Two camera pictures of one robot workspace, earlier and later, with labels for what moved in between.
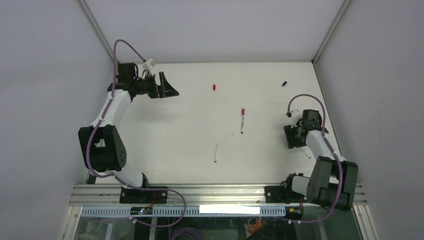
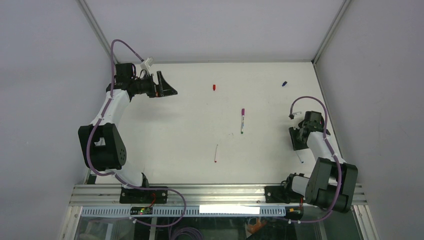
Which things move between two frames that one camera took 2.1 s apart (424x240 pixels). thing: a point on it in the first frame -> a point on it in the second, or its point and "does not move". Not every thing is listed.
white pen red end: x=215 y=158 does not move
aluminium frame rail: x=194 y=195 does not move
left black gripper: x=166 y=90 does not move
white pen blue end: x=306 y=153 -> x=301 y=161
